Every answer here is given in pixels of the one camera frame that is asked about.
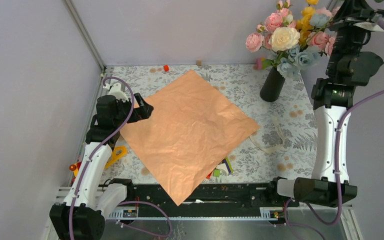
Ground floral patterned table mat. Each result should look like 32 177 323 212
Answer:
105 64 317 183

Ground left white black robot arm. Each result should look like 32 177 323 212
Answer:
49 93 154 240

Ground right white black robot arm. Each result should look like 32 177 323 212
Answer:
266 0 384 208

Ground small red cube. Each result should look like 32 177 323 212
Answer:
163 65 170 72

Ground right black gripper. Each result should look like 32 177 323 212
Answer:
325 0 381 76

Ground blue flower stem bunch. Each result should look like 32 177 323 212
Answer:
276 13 332 80

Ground peach wrapping paper sheet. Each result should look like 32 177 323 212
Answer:
120 70 259 205

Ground pink rose stems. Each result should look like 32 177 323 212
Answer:
245 0 339 57

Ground pink yellow green toy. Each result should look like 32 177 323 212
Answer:
253 57 266 70

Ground black vase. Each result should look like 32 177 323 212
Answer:
259 67 285 103

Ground small pink rose stem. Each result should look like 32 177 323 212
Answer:
308 6 340 36

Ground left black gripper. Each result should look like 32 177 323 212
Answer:
113 92 153 127

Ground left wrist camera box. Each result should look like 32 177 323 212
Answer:
103 82 130 102

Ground red yellow toy truck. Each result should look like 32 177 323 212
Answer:
69 145 128 177

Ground yellow rose stem bunch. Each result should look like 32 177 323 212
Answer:
296 0 319 47

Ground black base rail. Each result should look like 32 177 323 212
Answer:
104 181 335 219

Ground small green toy cube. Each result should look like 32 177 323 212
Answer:
212 168 221 178

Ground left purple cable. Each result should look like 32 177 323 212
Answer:
67 76 174 240

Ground green long toy block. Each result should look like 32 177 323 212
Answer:
224 157 234 175

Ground cream white rose stem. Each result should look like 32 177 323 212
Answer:
264 12 301 73

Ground white purple toy block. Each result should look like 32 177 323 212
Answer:
217 159 229 175

